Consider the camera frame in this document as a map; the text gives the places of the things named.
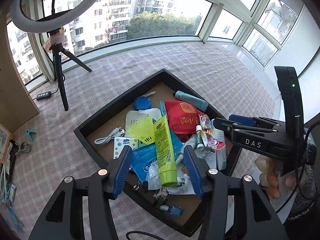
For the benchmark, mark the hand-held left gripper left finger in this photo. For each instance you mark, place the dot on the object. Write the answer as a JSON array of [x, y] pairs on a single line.
[[120, 172]]

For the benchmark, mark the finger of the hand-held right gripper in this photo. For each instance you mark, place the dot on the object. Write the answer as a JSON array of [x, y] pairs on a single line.
[[241, 120], [225, 126]]

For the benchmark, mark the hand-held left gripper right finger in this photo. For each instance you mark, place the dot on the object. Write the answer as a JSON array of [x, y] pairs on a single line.
[[195, 172]]

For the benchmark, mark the blue wet wipes pack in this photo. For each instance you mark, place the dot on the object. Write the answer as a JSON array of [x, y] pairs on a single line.
[[142, 155]]

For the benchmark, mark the yellow green tube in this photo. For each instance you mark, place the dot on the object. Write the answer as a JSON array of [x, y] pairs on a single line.
[[165, 150]]

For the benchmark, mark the black tray container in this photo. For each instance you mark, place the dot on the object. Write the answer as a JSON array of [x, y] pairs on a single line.
[[162, 87]]

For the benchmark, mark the person's right forearm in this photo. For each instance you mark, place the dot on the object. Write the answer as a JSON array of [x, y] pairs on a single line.
[[305, 192]]

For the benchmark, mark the person's right hand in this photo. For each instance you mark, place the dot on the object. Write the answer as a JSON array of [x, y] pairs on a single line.
[[271, 180]]

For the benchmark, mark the pink coffee creamer pouch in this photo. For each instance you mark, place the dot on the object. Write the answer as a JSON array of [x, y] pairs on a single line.
[[215, 140]]

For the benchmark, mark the white flat packet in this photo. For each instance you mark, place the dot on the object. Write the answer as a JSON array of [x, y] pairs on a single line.
[[182, 187]]

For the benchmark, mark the green white lip balm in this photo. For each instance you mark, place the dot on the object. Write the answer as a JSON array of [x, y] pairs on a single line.
[[199, 137]]

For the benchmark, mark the white carton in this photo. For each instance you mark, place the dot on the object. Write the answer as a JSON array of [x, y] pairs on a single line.
[[220, 157]]

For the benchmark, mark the white plastic bottle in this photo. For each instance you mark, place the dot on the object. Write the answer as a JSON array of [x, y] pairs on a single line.
[[188, 142]]

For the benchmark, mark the clear plastic bag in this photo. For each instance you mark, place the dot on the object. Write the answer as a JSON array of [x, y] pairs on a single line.
[[153, 177]]

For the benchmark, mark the small blue bottle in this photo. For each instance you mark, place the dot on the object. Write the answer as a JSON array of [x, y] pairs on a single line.
[[175, 210]]

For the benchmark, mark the red packet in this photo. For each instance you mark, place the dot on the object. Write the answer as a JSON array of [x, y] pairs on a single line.
[[182, 120]]

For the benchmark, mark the teal bottle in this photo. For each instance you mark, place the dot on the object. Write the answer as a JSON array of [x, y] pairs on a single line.
[[190, 100]]

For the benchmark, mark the neon yellow plastic comb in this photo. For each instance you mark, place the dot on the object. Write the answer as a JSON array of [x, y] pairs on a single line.
[[143, 130]]

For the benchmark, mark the white pouch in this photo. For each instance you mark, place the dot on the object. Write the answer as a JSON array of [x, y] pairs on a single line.
[[137, 120]]

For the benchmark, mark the teal plastic stick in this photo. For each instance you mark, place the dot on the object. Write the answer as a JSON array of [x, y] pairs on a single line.
[[163, 108]]

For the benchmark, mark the blue round lid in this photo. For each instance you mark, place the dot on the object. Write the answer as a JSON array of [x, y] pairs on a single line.
[[142, 103]]

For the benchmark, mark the white paper strip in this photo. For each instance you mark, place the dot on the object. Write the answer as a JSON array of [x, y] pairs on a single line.
[[150, 94]]

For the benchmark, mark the pink checked tablecloth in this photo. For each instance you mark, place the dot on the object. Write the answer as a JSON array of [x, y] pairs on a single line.
[[175, 60]]

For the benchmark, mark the teal clothespin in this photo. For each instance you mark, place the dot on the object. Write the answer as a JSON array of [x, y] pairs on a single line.
[[31, 133]]

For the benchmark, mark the small brown metal clip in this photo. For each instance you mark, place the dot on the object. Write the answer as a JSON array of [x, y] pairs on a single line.
[[23, 148]]

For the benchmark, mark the black sachet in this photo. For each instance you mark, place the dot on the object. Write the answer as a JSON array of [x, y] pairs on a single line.
[[13, 160]]

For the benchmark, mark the white framed window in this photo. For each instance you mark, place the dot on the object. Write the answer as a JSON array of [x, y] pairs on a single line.
[[212, 12]]

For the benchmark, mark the orange white tissue pack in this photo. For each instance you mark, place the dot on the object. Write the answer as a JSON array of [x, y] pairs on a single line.
[[3, 140]]

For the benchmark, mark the wooden board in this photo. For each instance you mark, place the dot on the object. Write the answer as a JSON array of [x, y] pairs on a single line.
[[15, 92]]

